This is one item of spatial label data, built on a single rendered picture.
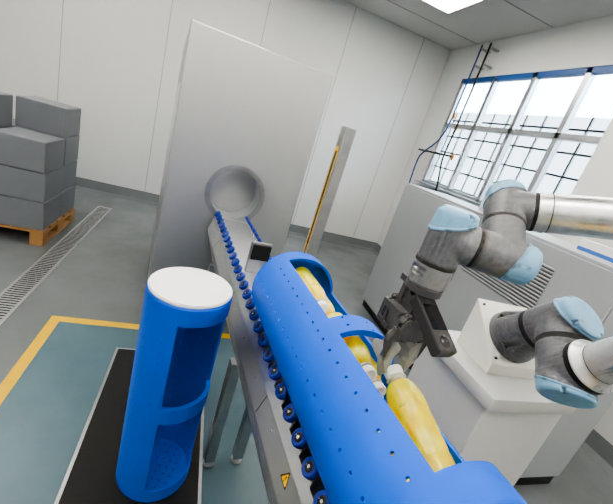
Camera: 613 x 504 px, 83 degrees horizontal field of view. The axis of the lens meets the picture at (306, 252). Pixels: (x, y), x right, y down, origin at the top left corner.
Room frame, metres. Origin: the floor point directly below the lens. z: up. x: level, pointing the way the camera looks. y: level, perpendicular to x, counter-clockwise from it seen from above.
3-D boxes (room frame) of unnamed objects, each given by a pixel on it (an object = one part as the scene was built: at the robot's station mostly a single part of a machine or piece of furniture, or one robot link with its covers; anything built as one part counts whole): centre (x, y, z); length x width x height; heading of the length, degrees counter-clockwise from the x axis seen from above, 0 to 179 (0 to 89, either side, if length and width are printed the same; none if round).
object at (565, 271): (2.76, -1.36, 0.72); 2.15 x 0.54 x 1.45; 20
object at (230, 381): (1.27, 0.15, 0.31); 0.06 x 0.06 x 0.63; 26
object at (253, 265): (1.55, 0.21, 1.00); 0.10 x 0.04 x 0.15; 116
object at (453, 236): (0.64, -0.24, 1.52); 0.09 x 0.08 x 0.11; 82
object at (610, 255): (2.00, -1.61, 1.48); 0.24 x 0.12 x 0.08; 28
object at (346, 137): (1.84, -0.02, 0.85); 0.06 x 0.06 x 1.70; 26
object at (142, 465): (1.05, 0.34, 0.59); 0.28 x 0.28 x 0.88
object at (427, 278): (0.64, -0.24, 1.44); 0.08 x 0.08 x 0.05
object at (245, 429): (1.33, 0.02, 0.31); 0.06 x 0.06 x 0.63; 26
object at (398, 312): (0.65, -0.23, 1.36); 0.09 x 0.08 x 0.12; 26
